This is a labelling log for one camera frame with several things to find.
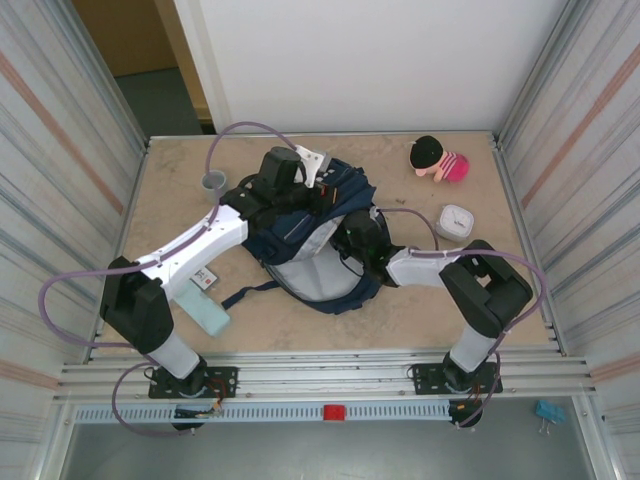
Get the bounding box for navy blue backpack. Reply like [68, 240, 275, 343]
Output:
[221, 158, 396, 316]

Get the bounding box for light blue pencil case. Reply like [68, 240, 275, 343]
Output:
[177, 282, 232, 337]

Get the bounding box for grey plastic cup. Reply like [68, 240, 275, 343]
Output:
[200, 169, 230, 204]

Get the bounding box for white square box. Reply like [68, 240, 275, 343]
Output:
[434, 203, 476, 245]

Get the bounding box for pink plush doll black hair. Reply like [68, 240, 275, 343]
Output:
[408, 134, 471, 185]

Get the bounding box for brown wooden door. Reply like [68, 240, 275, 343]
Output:
[72, 0, 211, 126]

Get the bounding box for blue binder clip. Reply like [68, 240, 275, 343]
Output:
[535, 398, 567, 435]

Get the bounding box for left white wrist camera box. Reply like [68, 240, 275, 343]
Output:
[294, 144, 331, 189]

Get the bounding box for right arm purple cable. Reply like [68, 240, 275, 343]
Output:
[377, 207, 551, 430]

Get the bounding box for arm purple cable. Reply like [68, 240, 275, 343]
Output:
[38, 121, 301, 441]
[377, 207, 551, 430]

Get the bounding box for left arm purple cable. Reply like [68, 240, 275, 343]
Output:
[38, 121, 301, 441]

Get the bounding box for aluminium mounting rail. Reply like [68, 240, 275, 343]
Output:
[54, 349, 599, 402]

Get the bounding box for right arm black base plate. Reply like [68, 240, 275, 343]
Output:
[411, 360, 503, 396]

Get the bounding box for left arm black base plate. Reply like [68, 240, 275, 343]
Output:
[148, 366, 239, 400]

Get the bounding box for slotted grey cable duct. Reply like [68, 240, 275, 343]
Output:
[73, 402, 454, 425]

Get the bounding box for translucent enclosure side panel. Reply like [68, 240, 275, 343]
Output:
[497, 0, 640, 436]
[0, 0, 150, 446]

